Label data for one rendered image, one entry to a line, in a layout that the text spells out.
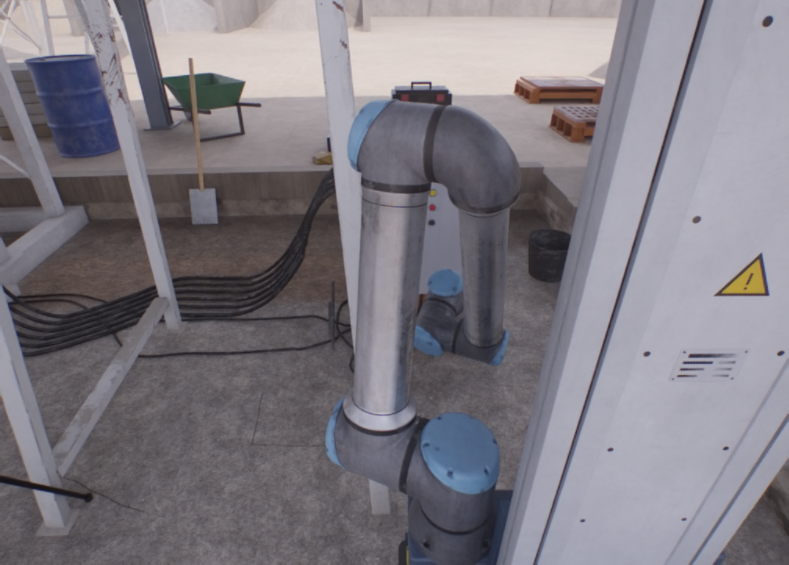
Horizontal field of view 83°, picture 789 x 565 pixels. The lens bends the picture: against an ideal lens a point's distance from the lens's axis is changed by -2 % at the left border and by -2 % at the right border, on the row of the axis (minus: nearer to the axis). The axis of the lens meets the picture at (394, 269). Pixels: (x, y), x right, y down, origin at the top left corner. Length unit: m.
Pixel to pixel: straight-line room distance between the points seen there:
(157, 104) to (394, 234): 5.60
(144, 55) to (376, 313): 5.55
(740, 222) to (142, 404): 2.47
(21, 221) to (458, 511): 4.46
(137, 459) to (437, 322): 1.62
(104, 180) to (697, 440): 4.46
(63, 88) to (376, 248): 4.81
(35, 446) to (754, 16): 2.08
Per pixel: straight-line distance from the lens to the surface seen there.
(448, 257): 1.80
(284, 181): 4.14
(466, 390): 2.40
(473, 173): 0.68
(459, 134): 0.67
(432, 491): 0.94
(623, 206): 0.47
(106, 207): 4.75
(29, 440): 2.05
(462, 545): 1.05
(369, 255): 0.76
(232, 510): 2.08
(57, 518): 2.28
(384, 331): 0.80
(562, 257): 3.20
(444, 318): 1.14
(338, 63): 1.27
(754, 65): 0.48
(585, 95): 7.56
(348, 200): 1.30
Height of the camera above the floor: 1.71
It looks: 31 degrees down
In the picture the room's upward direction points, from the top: straight up
